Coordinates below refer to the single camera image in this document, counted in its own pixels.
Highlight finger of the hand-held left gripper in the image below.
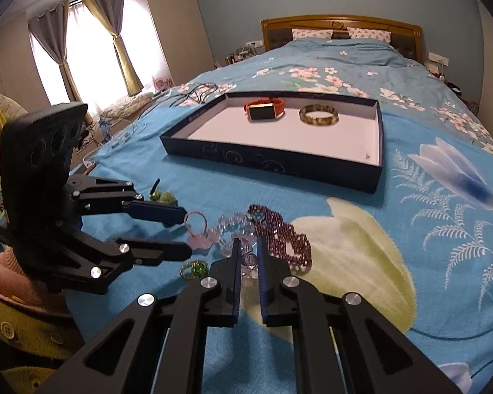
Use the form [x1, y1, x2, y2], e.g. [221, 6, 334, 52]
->
[68, 174, 188, 228]
[66, 234, 194, 296]

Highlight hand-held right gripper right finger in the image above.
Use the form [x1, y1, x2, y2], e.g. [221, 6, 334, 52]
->
[257, 236, 465, 394]

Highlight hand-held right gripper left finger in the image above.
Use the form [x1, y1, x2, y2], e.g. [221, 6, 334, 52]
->
[35, 238, 243, 394]

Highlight green stone ring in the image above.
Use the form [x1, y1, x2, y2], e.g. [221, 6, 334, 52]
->
[180, 260, 208, 282]

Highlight purple beaded bracelet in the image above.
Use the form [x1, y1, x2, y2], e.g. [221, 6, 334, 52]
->
[246, 204, 313, 272]

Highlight clear crystal bracelet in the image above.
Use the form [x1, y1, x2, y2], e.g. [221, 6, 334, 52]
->
[217, 212, 264, 280]

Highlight dark blue box tray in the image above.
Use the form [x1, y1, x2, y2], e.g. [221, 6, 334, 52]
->
[160, 92, 385, 194]

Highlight person's left forearm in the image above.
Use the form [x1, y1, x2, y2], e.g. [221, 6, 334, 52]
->
[0, 247, 68, 317]

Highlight white earphones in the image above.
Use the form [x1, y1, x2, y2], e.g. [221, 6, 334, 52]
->
[106, 118, 145, 149]

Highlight white quilt pile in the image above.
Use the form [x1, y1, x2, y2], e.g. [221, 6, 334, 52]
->
[101, 92, 155, 118]

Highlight window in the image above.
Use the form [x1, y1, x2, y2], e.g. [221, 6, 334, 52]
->
[31, 2, 133, 107]

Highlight orange smartwatch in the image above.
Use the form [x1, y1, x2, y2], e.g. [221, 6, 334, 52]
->
[243, 97, 287, 122]

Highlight blue tulip fleece blanket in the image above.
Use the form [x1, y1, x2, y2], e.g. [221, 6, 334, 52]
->
[66, 102, 493, 394]

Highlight grey and gold curtain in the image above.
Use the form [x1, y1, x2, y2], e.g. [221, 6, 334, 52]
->
[28, 2, 85, 105]
[83, 0, 144, 96]

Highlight person's mustard cardigan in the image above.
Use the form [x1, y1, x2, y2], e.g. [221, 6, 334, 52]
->
[0, 283, 86, 394]

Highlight amber bangle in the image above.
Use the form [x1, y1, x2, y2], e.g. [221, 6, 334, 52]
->
[299, 104, 340, 126]

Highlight cluttered bedside table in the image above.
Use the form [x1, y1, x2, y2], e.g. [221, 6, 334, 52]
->
[225, 43, 268, 67]

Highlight grey-blue floral duvet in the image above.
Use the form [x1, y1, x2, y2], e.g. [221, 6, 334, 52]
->
[170, 38, 493, 161]

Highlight white dotted pillow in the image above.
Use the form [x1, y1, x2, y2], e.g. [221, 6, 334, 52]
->
[347, 27, 392, 44]
[292, 29, 334, 41]

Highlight wooden headboard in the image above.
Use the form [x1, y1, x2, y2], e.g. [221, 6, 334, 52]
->
[261, 15, 423, 60]

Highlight pile of dark clothes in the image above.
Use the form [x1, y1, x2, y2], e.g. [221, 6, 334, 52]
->
[447, 83, 483, 118]

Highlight black charger cable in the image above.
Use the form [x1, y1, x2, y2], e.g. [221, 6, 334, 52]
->
[152, 83, 219, 110]

